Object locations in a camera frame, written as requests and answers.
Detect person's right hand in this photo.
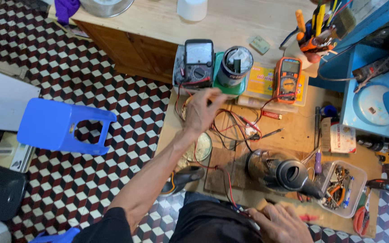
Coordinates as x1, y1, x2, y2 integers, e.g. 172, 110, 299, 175
247, 202, 314, 243

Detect person's left hand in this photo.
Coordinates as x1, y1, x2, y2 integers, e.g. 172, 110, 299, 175
182, 88, 229, 136

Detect green plastic lid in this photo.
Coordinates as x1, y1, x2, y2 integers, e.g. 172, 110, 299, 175
213, 51, 248, 97

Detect tin can with scraps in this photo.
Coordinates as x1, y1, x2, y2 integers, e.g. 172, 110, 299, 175
226, 46, 254, 88

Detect steel electric kettle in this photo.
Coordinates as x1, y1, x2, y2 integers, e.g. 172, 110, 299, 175
245, 148, 325, 200

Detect black analog multimeter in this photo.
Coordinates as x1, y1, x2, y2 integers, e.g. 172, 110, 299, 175
184, 39, 215, 84

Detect flat clear plastic case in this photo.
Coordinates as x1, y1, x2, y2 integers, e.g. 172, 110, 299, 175
236, 94, 300, 114

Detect yellow labelled plastic case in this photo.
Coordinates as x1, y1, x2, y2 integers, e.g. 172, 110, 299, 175
244, 63, 309, 107

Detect round metal disc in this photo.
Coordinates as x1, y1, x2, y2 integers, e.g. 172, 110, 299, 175
184, 132, 213, 163

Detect red lighter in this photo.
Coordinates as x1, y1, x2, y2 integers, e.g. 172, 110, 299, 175
261, 110, 283, 120

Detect person's black shorts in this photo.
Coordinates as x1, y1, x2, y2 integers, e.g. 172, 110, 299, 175
168, 192, 263, 243

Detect black test probe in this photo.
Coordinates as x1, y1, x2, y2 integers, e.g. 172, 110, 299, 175
253, 128, 285, 140

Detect small green card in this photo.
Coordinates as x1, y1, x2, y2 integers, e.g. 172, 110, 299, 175
248, 35, 271, 55

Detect dark wooden board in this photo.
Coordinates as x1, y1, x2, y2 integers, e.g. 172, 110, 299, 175
204, 146, 250, 195

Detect clear tub of screws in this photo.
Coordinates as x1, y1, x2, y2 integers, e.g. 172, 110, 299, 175
317, 160, 368, 219

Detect orange digital multimeter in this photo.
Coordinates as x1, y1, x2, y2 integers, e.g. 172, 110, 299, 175
273, 56, 303, 105

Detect black kettle base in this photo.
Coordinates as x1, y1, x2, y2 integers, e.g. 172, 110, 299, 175
160, 165, 205, 197

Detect white plastic cup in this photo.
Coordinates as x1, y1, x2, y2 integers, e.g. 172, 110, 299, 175
176, 0, 208, 22

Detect black metal file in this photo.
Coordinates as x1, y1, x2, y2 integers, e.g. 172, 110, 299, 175
314, 106, 321, 149

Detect white printed packet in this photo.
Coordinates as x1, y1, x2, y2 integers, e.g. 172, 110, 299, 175
329, 122, 357, 154

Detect white holder full of tools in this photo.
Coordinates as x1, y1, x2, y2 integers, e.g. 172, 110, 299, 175
280, 0, 342, 70

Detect blue round cap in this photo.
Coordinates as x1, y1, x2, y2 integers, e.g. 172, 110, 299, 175
321, 105, 339, 119

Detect metal bowl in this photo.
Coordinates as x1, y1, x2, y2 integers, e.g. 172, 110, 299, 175
79, 0, 135, 18

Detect blue shelf unit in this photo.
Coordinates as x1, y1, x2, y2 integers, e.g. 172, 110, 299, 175
309, 0, 389, 144

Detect flat paintbrush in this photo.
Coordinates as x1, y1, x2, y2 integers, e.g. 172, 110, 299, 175
329, 7, 357, 38

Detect blue plastic stool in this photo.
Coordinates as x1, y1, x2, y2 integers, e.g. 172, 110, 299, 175
16, 97, 118, 156

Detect person's black sleeve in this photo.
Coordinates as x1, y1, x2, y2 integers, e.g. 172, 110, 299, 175
72, 207, 135, 243

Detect purple cloth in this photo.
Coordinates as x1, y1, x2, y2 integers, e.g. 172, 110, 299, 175
54, 0, 81, 26

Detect blue cloth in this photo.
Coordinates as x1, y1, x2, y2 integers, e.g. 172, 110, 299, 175
29, 227, 81, 243

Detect white board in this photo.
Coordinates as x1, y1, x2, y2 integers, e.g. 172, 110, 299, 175
0, 65, 42, 132

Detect black plastic chair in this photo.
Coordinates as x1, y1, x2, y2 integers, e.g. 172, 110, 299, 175
0, 163, 28, 222

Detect coil of copper wire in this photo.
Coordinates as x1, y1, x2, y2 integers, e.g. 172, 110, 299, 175
180, 95, 195, 121

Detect red probe with wire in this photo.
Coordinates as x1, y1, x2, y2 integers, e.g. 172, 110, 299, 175
238, 115, 262, 134

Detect purple handled screwdriver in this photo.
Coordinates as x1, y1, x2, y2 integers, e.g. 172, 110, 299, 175
314, 150, 323, 175

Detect long red wire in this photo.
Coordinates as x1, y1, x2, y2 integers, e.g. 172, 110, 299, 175
174, 77, 246, 214

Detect red handled pliers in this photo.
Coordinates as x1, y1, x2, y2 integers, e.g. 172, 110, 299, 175
352, 205, 371, 237

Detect silver metal frame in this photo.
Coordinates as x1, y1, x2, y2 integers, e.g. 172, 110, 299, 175
10, 143, 36, 173

